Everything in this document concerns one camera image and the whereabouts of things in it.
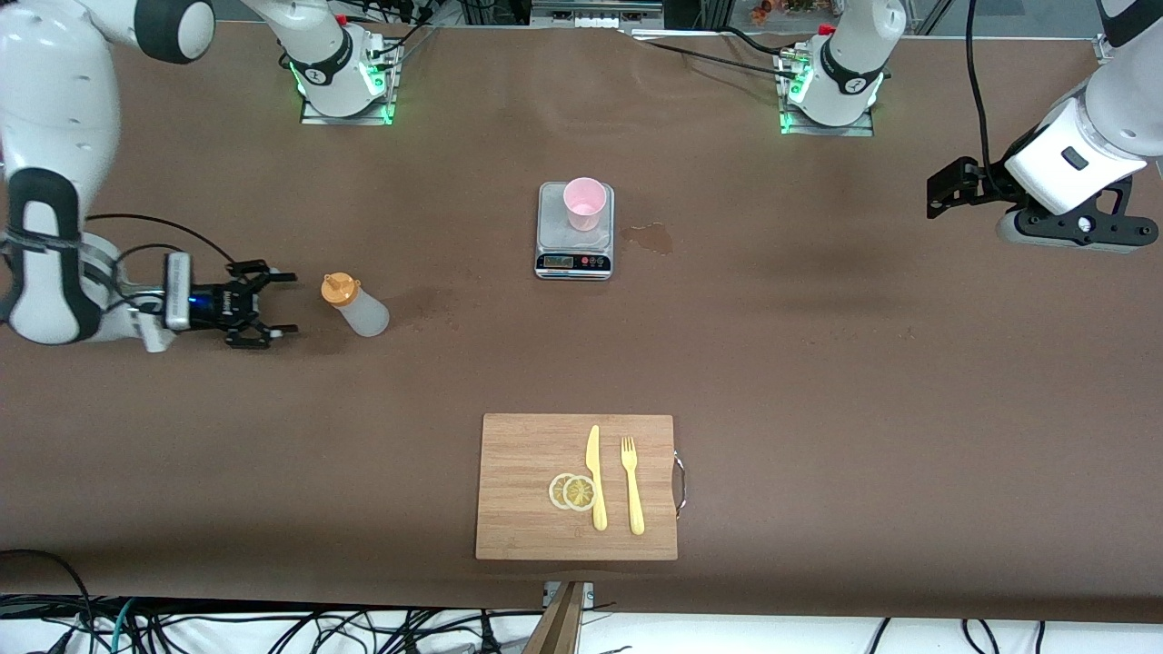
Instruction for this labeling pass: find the black floor cable loop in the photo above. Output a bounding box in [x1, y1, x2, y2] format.
[0, 549, 96, 654]

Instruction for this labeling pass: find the teal floor cable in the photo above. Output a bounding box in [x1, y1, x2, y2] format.
[107, 598, 139, 654]

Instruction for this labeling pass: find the silver digital kitchen scale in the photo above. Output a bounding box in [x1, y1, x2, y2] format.
[533, 182, 616, 282]

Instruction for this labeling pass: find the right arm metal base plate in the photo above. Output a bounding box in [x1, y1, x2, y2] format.
[300, 41, 398, 126]

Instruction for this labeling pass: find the wooden cutting board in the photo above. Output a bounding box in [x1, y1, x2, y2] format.
[474, 413, 680, 561]

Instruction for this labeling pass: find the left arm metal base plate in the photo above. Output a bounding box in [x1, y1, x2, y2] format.
[780, 54, 875, 137]

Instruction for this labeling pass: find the black cable on table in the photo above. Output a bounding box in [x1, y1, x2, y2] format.
[636, 25, 793, 81]

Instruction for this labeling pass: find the brown paper table cover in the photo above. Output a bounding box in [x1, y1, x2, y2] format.
[0, 16, 1163, 626]

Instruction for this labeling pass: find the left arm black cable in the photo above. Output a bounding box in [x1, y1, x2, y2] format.
[965, 0, 994, 170]

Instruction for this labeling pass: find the yellow plastic fork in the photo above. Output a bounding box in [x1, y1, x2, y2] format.
[620, 436, 646, 536]

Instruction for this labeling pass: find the pink plastic cup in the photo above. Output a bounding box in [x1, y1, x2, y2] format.
[562, 176, 608, 233]

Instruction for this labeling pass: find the yellow plastic knife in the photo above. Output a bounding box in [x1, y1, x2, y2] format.
[585, 424, 609, 532]

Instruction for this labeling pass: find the translucent sauce bottle orange cap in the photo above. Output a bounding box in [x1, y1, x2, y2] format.
[320, 272, 391, 339]

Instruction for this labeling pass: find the wooden beam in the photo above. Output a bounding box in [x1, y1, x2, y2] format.
[522, 581, 587, 654]

